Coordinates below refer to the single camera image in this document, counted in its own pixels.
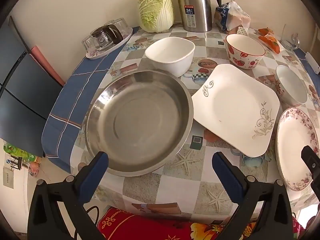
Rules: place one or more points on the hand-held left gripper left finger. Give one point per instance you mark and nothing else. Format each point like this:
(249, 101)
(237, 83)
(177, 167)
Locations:
(96, 173)

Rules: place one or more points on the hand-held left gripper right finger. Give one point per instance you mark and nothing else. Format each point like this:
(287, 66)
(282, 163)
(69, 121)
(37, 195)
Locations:
(226, 177)

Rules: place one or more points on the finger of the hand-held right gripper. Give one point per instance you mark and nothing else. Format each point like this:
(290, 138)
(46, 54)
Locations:
(312, 163)

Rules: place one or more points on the round pink floral plate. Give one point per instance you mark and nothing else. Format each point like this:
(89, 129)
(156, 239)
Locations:
(292, 142)

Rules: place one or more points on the stainless steel basin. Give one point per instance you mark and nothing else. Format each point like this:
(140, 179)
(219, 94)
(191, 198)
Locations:
(140, 122)

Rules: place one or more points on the white square scroll-pattern plate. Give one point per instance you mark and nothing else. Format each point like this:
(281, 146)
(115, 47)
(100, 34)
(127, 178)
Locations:
(232, 107)

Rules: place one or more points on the small white floral bowl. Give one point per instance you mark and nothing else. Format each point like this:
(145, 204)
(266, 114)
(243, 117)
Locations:
(292, 87)

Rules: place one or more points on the strawberry print bowl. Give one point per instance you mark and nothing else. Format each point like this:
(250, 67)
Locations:
(247, 62)

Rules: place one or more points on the white square bowl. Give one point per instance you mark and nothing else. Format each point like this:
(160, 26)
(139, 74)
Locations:
(170, 52)

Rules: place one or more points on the red floral cushion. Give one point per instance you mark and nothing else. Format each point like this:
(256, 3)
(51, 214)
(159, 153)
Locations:
(130, 227)

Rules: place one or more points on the green printed bag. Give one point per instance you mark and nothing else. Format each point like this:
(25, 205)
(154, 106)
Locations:
(17, 152)

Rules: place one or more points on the blue plaid tablecloth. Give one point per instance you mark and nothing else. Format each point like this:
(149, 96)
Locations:
(72, 92)

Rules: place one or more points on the dark blue refrigerator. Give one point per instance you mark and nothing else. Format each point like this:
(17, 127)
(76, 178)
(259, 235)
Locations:
(20, 92)

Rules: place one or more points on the pink foam board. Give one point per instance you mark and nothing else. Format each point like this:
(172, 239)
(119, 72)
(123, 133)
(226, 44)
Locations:
(45, 62)

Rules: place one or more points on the white oval tray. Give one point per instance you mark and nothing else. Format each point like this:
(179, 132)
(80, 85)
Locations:
(110, 48)

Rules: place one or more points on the clear glass mug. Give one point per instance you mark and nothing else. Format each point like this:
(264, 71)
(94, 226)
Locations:
(290, 38)

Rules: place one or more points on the orange snack packet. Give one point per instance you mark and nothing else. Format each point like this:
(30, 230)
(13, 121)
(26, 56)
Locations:
(270, 43)
(266, 31)

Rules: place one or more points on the clear drinking glass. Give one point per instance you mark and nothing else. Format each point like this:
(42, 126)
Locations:
(122, 25)
(109, 23)
(88, 45)

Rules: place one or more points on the bagged sliced bread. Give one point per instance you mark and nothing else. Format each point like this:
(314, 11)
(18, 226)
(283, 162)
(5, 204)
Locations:
(235, 17)

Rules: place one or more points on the napa cabbage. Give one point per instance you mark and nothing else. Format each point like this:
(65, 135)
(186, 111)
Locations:
(156, 10)

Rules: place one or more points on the stainless steel thermos jug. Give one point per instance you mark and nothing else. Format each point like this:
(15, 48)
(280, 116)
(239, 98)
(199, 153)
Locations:
(195, 5)

